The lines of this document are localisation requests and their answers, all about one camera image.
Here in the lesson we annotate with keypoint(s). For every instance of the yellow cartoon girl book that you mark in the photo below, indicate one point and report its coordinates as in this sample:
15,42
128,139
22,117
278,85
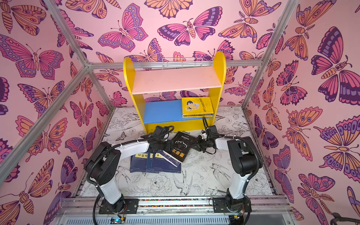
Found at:
208,115

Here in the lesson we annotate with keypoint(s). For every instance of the black Murphy's law book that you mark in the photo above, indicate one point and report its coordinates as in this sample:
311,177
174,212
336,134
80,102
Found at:
180,145

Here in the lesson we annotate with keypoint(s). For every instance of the navy book right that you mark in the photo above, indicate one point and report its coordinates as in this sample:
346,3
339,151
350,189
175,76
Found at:
161,165

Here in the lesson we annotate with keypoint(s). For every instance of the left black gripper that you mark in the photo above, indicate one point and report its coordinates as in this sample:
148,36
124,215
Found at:
169,145

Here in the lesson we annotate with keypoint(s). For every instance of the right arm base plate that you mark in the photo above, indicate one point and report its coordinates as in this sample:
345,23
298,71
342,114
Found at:
225,205

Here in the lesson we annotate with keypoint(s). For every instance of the small green circuit board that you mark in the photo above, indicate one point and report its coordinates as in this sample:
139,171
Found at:
117,220

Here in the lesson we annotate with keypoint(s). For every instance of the navy book middle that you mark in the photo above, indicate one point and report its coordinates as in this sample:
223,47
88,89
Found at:
149,163

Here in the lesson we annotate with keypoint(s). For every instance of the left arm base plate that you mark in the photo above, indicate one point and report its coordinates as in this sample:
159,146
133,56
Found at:
126,206

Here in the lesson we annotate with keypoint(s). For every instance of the navy book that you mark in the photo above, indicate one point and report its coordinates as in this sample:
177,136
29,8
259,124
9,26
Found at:
161,165
149,163
138,163

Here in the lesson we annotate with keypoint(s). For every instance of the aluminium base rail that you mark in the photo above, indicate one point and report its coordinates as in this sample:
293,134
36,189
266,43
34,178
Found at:
196,210

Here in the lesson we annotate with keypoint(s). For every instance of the aluminium frame bars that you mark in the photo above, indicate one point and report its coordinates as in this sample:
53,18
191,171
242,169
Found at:
87,69

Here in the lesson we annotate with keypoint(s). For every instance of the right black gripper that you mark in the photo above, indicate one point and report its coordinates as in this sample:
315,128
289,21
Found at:
201,144

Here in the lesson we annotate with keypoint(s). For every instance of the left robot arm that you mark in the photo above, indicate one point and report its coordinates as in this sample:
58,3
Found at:
102,164

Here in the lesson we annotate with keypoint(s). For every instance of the white wire basket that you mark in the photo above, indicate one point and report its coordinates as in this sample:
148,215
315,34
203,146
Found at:
184,62

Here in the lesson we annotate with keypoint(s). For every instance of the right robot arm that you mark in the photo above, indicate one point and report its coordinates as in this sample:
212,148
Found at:
245,160

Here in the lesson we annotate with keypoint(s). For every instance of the yellow pink blue bookshelf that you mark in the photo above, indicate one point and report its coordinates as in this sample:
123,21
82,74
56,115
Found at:
157,94

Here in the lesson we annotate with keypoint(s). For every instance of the navy book left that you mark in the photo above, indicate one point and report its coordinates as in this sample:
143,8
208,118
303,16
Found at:
138,163

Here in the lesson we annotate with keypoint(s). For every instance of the yellow cartoon boy book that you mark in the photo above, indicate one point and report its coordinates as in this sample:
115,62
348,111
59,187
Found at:
196,105

